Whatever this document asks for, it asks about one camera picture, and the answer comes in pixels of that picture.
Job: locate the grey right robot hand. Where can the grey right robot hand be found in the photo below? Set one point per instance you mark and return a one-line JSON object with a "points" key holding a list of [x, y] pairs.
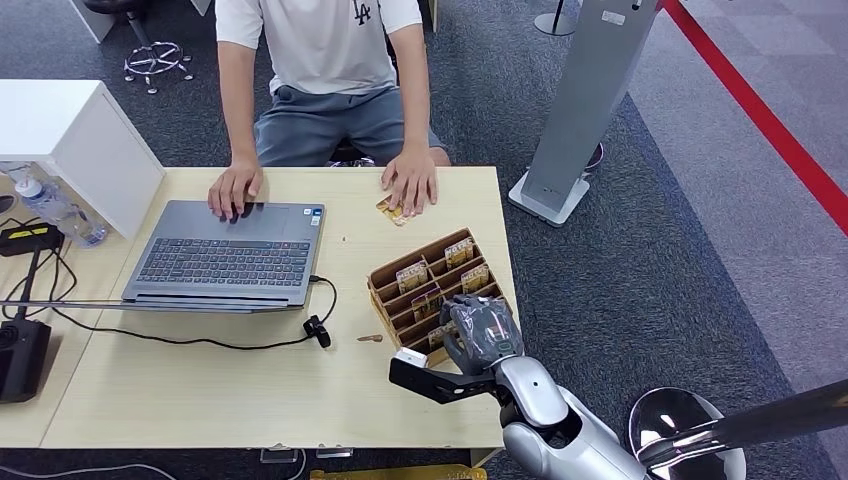
{"points": [[484, 331]]}

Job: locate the person's left hand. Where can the person's left hand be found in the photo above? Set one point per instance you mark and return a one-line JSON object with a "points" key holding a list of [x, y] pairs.
{"points": [[414, 179]]}

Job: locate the person's right hand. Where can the person's right hand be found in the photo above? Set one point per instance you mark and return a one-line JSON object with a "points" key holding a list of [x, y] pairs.
{"points": [[235, 189]]}

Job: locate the yellow hotel card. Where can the yellow hotel card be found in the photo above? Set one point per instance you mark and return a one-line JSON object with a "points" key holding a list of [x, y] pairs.
{"points": [[475, 279], [427, 305], [392, 213], [412, 277], [459, 253], [437, 334]]}

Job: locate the person's left forearm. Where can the person's left forearm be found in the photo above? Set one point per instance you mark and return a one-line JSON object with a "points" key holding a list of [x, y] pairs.
{"points": [[414, 106]]}

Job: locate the person's right forearm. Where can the person's right forearm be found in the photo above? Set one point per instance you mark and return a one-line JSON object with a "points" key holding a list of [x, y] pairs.
{"points": [[238, 119]]}

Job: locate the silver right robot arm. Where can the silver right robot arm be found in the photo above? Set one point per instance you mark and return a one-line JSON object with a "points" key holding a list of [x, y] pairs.
{"points": [[536, 397]]}

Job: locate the wooden card holder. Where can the wooden card holder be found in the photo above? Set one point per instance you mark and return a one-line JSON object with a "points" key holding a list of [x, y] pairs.
{"points": [[391, 298]]}

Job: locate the person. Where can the person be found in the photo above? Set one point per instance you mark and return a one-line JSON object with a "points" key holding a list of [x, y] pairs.
{"points": [[324, 46]]}

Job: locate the black stool seat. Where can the black stool seat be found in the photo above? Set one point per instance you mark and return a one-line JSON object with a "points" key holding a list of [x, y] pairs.
{"points": [[346, 154]]}

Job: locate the grey laptop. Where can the grey laptop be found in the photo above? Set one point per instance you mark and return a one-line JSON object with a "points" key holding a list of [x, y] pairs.
{"points": [[225, 262]]}

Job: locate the small brown key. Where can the small brown key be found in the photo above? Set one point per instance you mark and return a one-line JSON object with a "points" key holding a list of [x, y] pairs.
{"points": [[370, 338]]}

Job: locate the black clip microphone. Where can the black clip microphone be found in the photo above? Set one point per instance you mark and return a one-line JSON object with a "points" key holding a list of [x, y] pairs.
{"points": [[318, 331]]}

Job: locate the yellow flat object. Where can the yellow flat object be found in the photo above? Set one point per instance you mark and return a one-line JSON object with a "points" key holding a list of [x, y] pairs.
{"points": [[397, 474]]}

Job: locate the clear plastic water bottle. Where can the clear plastic water bottle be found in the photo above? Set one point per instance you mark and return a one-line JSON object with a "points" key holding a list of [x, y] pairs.
{"points": [[60, 212]]}

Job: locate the white cabinet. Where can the white cabinet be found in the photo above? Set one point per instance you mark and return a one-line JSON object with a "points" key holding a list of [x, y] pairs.
{"points": [[66, 126]]}

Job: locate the dark round disc base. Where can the dark round disc base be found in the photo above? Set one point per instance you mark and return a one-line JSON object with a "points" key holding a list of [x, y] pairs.
{"points": [[596, 158]]}

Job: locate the black office chair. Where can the black office chair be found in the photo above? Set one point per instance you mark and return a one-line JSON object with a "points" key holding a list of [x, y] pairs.
{"points": [[140, 30]]}

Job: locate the grey kiosk stand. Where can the grey kiosk stand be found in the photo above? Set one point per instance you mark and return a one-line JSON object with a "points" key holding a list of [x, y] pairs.
{"points": [[583, 99]]}

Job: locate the metal desk clamp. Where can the metal desk clamp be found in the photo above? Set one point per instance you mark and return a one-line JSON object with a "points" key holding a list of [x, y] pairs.
{"points": [[333, 453], [278, 455]]}

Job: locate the thin grey rod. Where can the thin grey rod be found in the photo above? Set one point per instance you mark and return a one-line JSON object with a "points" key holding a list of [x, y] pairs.
{"points": [[79, 305]]}

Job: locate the chrome robot dome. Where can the chrome robot dome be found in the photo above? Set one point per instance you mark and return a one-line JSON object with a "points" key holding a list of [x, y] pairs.
{"points": [[662, 411]]}

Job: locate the round grey stand base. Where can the round grey stand base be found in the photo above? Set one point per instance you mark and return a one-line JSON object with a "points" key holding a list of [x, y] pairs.
{"points": [[553, 25]]}

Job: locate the black adapter with yellow label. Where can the black adapter with yellow label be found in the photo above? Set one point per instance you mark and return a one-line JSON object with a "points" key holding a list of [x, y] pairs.
{"points": [[30, 237]]}

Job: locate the black device with pole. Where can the black device with pole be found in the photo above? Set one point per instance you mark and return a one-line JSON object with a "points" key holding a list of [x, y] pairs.
{"points": [[20, 361]]}

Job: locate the dark glossy bar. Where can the dark glossy bar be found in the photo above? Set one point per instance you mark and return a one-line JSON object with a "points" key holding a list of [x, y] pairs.
{"points": [[782, 414]]}

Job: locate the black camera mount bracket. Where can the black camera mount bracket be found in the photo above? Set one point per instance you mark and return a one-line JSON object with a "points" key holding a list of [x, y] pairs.
{"points": [[437, 386]]}

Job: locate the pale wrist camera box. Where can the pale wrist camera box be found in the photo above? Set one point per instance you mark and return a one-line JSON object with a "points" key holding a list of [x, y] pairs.
{"points": [[411, 358]]}

